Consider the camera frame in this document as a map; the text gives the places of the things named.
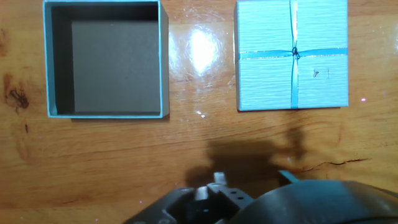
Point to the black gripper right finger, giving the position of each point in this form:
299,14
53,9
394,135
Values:
287,178

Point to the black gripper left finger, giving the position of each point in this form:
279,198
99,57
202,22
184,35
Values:
202,202

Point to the light blue ribboned box lid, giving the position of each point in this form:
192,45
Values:
264,77

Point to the light blue open box base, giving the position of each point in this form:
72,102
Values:
115,68

